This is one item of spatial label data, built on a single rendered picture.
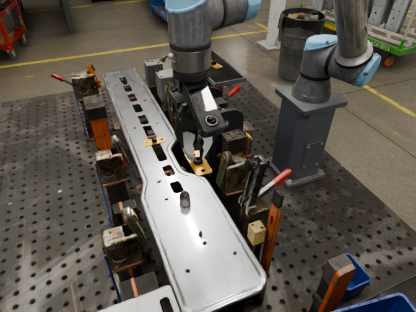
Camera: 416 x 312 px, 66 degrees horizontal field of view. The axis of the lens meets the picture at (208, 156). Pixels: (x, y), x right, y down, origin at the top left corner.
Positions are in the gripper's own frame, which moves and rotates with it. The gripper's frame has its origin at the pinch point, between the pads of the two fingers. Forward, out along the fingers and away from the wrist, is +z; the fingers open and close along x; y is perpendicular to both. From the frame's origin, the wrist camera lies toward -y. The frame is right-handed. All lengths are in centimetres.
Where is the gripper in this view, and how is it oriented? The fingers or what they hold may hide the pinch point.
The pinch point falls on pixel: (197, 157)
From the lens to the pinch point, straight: 71.7
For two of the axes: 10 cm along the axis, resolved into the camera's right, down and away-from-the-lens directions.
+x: -9.2, 2.5, -3.0
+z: 0.1, 7.8, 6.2
